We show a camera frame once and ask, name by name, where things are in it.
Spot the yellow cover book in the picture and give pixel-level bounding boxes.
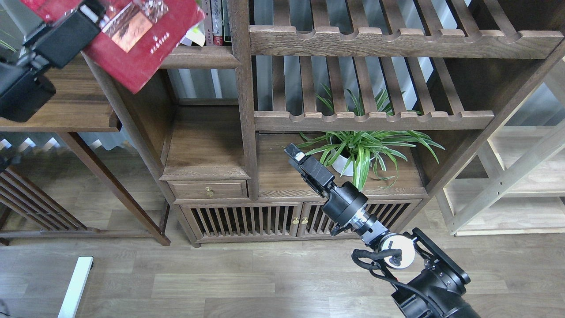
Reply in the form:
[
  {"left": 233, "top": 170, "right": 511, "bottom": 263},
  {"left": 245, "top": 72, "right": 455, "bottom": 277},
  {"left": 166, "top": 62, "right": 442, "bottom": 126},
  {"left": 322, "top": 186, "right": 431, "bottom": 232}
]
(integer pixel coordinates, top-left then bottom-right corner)
[{"left": 179, "top": 24, "right": 206, "bottom": 47}]

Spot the green spider plant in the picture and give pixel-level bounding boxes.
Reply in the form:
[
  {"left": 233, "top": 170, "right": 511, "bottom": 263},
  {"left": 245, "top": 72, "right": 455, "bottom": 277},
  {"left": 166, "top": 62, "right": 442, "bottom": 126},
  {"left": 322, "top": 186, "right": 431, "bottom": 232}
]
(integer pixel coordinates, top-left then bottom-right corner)
[{"left": 282, "top": 83, "right": 445, "bottom": 193}]

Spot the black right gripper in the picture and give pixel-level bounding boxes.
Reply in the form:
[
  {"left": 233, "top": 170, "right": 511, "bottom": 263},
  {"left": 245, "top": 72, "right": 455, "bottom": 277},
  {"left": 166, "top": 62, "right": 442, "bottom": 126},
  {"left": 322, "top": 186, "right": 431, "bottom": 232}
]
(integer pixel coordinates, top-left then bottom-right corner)
[{"left": 284, "top": 143, "right": 369, "bottom": 230}]

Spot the red cover book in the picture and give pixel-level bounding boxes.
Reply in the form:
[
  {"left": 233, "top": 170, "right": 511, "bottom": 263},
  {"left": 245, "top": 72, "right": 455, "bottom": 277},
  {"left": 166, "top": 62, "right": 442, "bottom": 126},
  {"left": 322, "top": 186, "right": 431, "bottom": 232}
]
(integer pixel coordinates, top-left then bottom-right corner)
[{"left": 23, "top": 0, "right": 204, "bottom": 93}]

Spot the white plant pot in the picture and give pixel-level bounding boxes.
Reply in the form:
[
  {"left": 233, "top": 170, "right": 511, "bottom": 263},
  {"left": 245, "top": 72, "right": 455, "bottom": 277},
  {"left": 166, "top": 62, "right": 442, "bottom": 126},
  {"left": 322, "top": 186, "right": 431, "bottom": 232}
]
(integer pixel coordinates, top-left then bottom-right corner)
[{"left": 329, "top": 136, "right": 375, "bottom": 176}]

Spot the red white upright book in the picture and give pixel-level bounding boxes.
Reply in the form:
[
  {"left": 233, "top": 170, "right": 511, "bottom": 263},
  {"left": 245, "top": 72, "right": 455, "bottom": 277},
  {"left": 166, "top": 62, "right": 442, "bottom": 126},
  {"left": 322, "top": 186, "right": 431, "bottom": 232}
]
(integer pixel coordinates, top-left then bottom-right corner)
[{"left": 210, "top": 0, "right": 224, "bottom": 46}]

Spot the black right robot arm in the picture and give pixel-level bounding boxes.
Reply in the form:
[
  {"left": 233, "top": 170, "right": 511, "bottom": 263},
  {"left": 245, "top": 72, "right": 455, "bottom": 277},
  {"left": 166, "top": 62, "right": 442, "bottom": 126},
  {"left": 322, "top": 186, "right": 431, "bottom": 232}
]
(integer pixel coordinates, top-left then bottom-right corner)
[{"left": 285, "top": 144, "right": 478, "bottom": 318}]

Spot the dark green upright book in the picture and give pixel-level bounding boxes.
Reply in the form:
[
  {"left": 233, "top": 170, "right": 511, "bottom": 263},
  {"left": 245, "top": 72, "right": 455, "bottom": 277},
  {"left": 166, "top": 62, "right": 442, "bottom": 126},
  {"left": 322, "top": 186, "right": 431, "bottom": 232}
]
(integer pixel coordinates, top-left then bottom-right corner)
[{"left": 221, "top": 0, "right": 232, "bottom": 46}]

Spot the light wooden shelf unit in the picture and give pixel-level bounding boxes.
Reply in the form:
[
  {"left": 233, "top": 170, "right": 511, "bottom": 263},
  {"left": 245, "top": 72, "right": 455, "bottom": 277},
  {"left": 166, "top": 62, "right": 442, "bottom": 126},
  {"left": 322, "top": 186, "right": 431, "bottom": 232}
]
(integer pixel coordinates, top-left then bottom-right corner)
[{"left": 436, "top": 60, "right": 565, "bottom": 236}]

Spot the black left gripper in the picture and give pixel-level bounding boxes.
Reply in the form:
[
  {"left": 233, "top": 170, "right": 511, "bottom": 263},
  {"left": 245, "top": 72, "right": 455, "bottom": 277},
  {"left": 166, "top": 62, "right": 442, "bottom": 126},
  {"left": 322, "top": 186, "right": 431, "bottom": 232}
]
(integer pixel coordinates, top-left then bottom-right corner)
[{"left": 0, "top": 0, "right": 106, "bottom": 122}]

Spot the dark wooden bookshelf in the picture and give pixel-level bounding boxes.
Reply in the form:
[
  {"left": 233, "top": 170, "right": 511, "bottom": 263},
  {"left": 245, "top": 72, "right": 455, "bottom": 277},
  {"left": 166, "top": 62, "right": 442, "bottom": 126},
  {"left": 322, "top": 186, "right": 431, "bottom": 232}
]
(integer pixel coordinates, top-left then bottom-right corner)
[{"left": 82, "top": 0, "right": 564, "bottom": 247}]

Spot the dark slatted wooden rack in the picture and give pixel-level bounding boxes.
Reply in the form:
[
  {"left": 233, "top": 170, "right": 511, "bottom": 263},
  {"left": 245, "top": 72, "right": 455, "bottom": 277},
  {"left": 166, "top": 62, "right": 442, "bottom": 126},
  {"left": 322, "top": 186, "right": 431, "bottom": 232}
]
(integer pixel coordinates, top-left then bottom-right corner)
[{"left": 0, "top": 157, "right": 109, "bottom": 246}]

